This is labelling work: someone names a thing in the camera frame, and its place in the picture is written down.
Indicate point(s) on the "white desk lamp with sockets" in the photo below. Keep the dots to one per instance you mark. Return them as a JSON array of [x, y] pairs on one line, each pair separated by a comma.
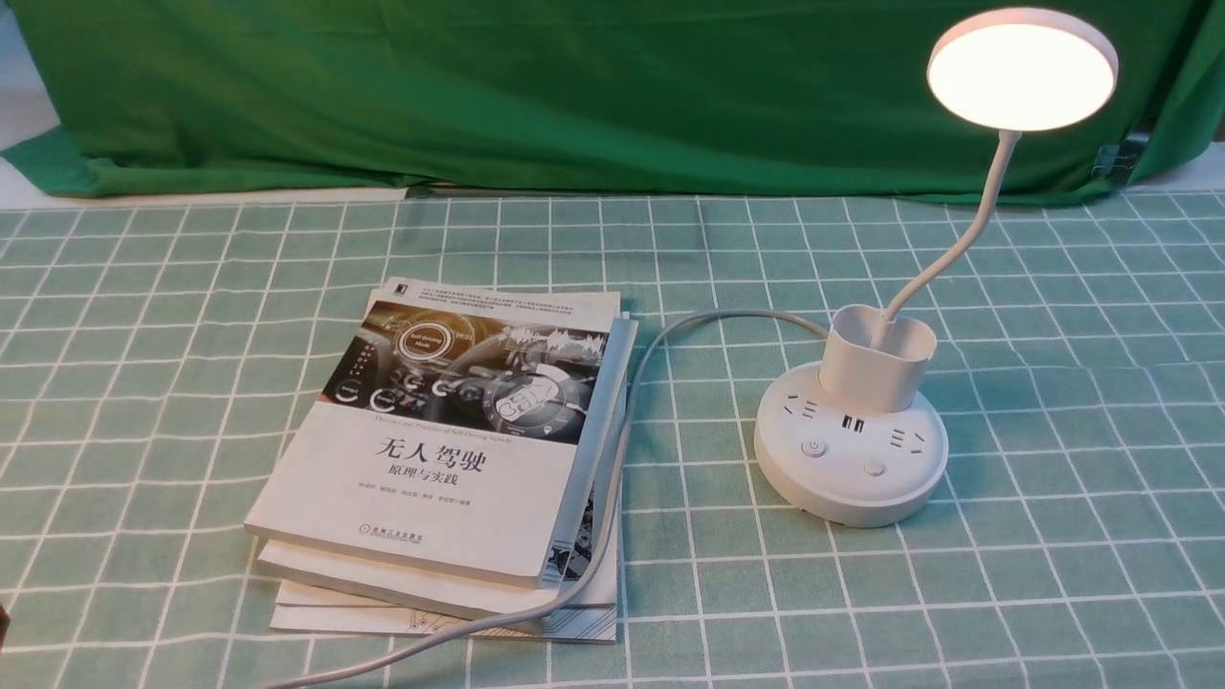
[[851, 439]]

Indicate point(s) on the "top white self-driving book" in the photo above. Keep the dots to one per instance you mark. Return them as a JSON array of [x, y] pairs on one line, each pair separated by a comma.
[[431, 450]]

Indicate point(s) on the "green backdrop cloth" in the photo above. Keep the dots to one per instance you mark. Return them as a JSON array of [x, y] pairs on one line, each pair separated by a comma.
[[765, 98]]

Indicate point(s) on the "middle white book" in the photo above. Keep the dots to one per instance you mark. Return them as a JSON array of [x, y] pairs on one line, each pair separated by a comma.
[[593, 459]]

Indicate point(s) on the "bottom white book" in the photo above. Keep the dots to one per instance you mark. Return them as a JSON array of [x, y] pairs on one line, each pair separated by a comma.
[[325, 593]]

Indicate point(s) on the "metal binder clip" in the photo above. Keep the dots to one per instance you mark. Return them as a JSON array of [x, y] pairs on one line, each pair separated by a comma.
[[1116, 163]]

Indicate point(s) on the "dark object at left edge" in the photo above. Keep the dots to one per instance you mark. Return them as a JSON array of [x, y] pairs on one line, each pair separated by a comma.
[[5, 625]]

